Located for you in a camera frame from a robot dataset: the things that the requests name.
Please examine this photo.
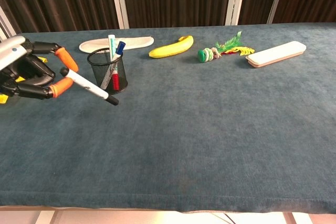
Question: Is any white oblong pencil case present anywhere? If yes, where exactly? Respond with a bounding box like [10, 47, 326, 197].
[245, 40, 307, 68]

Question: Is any black mesh pen holder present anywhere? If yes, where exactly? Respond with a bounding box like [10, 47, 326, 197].
[87, 47, 129, 95]

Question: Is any yellow banana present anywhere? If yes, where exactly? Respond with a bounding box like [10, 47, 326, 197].
[148, 35, 194, 59]

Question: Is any red cap green label marker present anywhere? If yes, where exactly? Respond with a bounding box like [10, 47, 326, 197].
[108, 34, 120, 91]

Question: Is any white disposable slipper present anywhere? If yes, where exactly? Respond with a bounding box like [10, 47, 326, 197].
[79, 36, 155, 54]

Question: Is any black cap whiteboard marker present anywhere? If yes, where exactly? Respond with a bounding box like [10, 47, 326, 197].
[59, 67, 119, 106]

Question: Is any blue table cloth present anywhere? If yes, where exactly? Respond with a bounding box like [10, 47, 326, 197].
[0, 22, 336, 214]

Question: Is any green yellow rope toy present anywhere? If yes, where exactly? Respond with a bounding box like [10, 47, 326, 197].
[197, 30, 255, 63]

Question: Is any blue cap whiteboard marker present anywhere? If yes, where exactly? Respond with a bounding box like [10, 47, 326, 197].
[99, 41, 127, 90]

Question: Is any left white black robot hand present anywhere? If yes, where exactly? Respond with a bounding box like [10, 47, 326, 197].
[0, 35, 79, 100]

